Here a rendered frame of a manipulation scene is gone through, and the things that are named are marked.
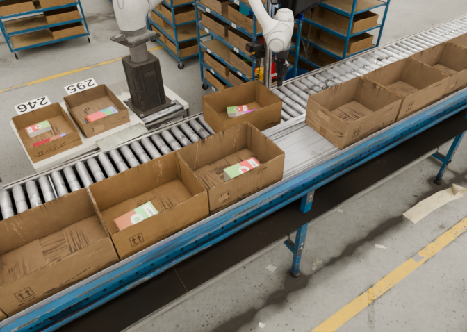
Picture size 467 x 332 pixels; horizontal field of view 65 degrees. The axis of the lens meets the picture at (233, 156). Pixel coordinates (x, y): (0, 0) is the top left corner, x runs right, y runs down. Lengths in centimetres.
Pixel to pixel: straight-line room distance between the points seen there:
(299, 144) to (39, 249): 127
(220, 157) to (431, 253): 162
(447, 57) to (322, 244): 150
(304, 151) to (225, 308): 105
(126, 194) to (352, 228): 166
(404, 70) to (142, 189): 175
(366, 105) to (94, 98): 176
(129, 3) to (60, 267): 140
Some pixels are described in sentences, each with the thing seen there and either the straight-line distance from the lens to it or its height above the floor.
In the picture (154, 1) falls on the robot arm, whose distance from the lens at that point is 235.
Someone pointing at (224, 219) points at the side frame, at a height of 91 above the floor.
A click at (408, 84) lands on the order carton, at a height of 89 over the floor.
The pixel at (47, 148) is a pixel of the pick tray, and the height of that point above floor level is 81.
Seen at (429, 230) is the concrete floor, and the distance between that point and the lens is 292.
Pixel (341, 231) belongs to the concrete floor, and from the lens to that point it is 270.
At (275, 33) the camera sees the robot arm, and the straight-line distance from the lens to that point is 186.
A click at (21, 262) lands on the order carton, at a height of 89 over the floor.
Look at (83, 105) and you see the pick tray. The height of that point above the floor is 76.
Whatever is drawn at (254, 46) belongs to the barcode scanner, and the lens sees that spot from 241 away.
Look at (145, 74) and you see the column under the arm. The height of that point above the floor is 101.
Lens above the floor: 210
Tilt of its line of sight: 42 degrees down
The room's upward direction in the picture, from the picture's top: 2 degrees counter-clockwise
